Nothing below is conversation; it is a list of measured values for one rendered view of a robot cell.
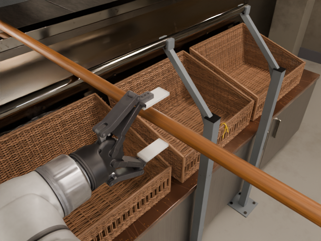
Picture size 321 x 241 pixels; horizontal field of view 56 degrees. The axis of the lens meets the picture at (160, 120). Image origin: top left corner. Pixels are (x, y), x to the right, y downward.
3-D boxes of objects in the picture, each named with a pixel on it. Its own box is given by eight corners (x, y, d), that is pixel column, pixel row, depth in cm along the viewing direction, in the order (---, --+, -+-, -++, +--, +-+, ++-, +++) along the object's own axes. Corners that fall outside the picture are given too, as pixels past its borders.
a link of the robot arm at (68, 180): (41, 195, 53) (69, 177, 57) (69, 227, 48) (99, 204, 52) (26, 159, 48) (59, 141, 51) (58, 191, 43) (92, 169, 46)
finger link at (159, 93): (133, 104, 56) (133, 101, 56) (158, 89, 60) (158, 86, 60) (144, 110, 55) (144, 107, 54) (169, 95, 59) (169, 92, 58)
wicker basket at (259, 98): (184, 88, 186) (187, 47, 169) (235, 59, 218) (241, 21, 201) (253, 123, 159) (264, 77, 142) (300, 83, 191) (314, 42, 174)
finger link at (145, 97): (128, 106, 55) (127, 93, 53) (148, 95, 57) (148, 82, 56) (134, 110, 54) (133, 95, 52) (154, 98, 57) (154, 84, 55)
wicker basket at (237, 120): (109, 134, 153) (102, 87, 135) (180, 90, 185) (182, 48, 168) (182, 185, 126) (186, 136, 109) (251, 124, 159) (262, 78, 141)
